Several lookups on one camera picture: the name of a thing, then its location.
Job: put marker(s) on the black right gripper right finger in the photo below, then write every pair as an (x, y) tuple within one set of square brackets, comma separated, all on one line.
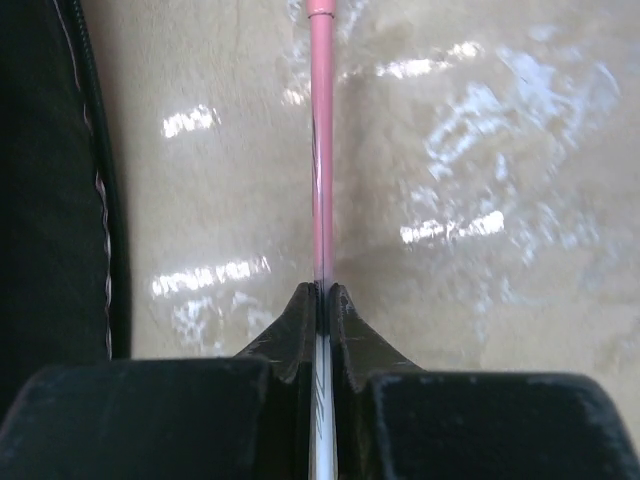
[(396, 420)]

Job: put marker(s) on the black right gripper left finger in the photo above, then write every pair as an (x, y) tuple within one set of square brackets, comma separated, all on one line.
[(243, 417)]

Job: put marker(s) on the pink SPORT racket bag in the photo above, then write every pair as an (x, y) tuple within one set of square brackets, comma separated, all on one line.
[(65, 274)]

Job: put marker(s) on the pink badminton racket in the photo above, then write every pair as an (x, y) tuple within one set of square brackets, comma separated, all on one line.
[(324, 463)]

